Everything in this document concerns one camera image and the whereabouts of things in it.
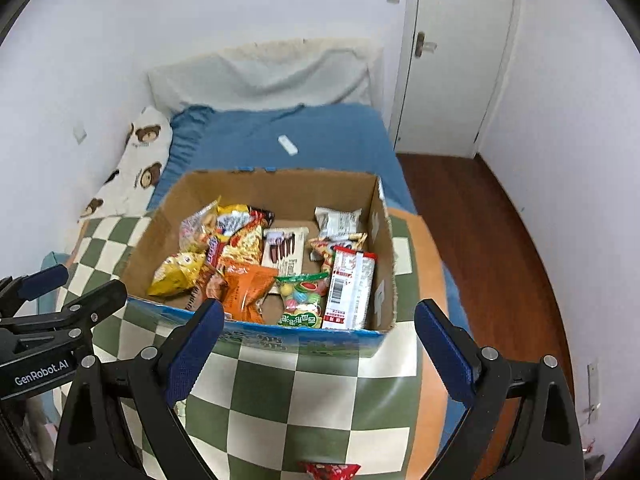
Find yellow clear snack packet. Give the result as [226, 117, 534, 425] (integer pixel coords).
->
[179, 197, 220, 252]

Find orange snack packet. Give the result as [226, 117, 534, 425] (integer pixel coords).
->
[222, 262, 278, 324]

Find small red candy packet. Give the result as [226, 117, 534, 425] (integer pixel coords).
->
[300, 462, 361, 480]

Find watermelon gum candy bag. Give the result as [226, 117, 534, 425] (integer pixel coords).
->
[276, 272, 329, 328]

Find red white snack packet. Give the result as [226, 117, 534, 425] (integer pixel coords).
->
[322, 246, 376, 330]

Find silver snack packet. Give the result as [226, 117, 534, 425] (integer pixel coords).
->
[314, 207, 362, 240]

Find yellow chips bag in box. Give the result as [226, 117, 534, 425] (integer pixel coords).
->
[146, 252, 205, 297]

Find bear print pillow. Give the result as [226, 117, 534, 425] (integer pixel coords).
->
[80, 106, 172, 220]

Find green white checkered blanket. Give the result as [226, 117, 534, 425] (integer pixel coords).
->
[52, 209, 452, 480]

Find chocolate stick biscuit box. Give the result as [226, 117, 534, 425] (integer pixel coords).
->
[260, 226, 309, 276]

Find brown cardboard box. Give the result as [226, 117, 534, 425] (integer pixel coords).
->
[120, 169, 397, 356]

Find small white remote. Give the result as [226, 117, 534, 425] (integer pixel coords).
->
[278, 134, 298, 156]

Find white quilt at headboard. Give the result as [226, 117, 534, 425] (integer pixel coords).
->
[148, 38, 384, 115]

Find blue bed sheet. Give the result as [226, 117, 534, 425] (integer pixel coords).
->
[37, 103, 471, 441]

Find white door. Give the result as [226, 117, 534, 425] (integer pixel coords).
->
[392, 0, 514, 157]

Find wall socket plate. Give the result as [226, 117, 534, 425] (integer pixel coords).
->
[73, 124, 87, 144]

